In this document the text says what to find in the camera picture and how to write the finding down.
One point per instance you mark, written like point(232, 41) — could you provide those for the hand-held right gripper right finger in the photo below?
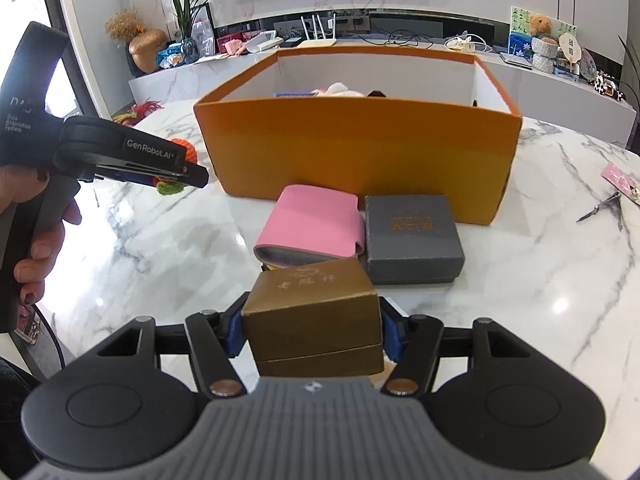
point(392, 332)

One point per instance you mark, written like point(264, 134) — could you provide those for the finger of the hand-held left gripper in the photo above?
point(175, 175)

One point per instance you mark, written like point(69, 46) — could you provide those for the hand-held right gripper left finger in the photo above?
point(233, 331)

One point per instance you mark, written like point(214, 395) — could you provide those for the orange crochet toy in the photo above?
point(182, 149)

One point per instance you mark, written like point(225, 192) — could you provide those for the gold gift box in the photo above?
point(310, 320)

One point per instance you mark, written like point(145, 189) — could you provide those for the blue rectangular tag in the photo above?
point(297, 94)

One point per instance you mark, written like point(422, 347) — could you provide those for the orange cardboard box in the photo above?
point(350, 160)

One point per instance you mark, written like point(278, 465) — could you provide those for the white crochet bunny doll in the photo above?
point(340, 90)

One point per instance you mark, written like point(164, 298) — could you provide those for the person's left hand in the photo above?
point(47, 249)

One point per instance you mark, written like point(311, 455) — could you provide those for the red and green feather toy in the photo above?
point(135, 112)

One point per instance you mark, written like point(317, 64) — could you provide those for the grey gift box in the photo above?
point(410, 240)

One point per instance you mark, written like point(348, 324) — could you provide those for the dried flower bunch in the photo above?
point(125, 25)

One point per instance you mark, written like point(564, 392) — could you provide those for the blue snack bags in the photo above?
point(170, 55)

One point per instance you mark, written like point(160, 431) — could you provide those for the gold round vase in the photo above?
point(147, 52)

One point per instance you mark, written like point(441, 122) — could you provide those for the green plant in glass vase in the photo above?
point(190, 50)

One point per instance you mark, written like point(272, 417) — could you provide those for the pink leather wallet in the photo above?
point(310, 220)

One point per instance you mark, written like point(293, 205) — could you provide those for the pink small plush item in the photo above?
point(234, 47)

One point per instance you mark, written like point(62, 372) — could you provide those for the white plastic holder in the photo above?
point(265, 41)

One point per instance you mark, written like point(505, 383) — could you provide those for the white wifi router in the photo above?
point(317, 40)

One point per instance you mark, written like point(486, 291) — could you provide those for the small scissors with keys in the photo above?
point(600, 207)

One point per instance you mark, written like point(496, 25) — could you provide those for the pink flat packet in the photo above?
point(620, 177)

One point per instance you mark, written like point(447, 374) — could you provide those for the grey laptop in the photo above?
point(515, 59)

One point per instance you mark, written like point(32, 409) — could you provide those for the white knitted pot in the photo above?
point(544, 57)

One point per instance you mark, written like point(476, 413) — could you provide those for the green and blue painting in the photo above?
point(520, 37)

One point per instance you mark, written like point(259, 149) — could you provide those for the black and white cow toy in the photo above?
point(610, 87)

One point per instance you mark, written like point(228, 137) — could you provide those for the decorative round plate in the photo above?
point(589, 65)

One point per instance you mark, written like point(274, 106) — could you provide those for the small round paper fan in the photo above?
point(570, 47)

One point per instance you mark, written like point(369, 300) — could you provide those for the brown teddy bear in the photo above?
point(542, 27)

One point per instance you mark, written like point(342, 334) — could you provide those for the black picture frame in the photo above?
point(205, 35)

